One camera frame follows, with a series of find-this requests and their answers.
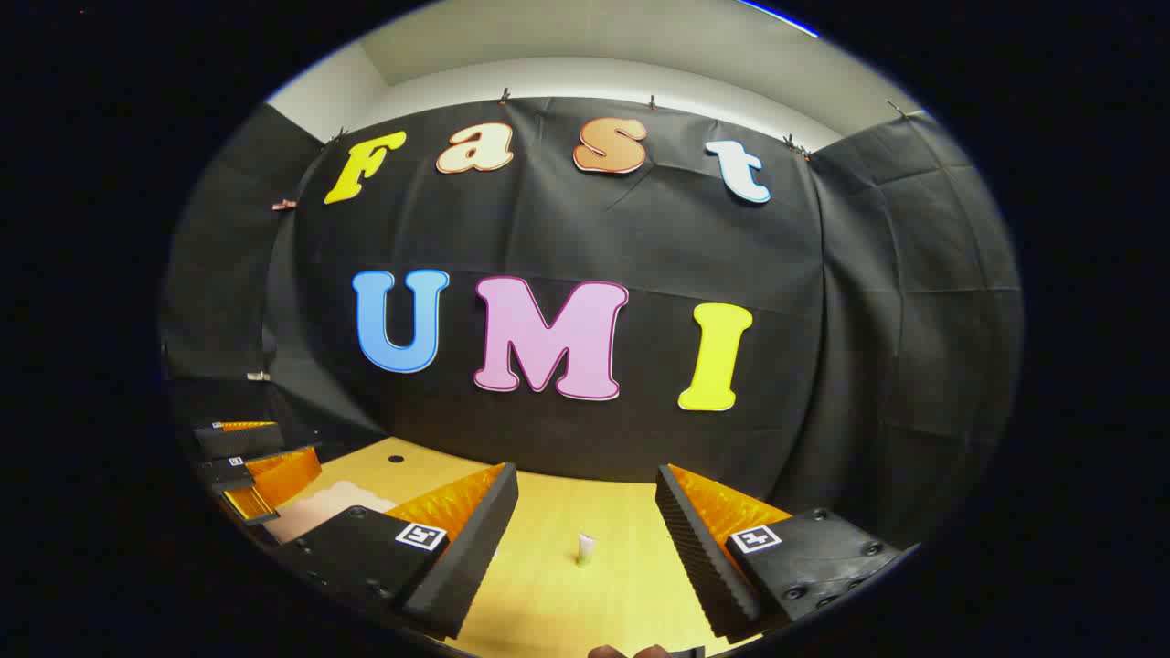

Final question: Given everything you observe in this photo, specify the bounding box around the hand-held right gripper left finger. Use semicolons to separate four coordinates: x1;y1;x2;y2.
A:
272;462;520;641

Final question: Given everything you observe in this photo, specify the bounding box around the black backdrop cloth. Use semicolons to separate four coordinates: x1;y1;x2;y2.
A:
160;96;1025;549

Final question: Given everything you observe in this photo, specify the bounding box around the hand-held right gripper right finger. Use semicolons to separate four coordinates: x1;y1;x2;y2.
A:
654;463;918;641

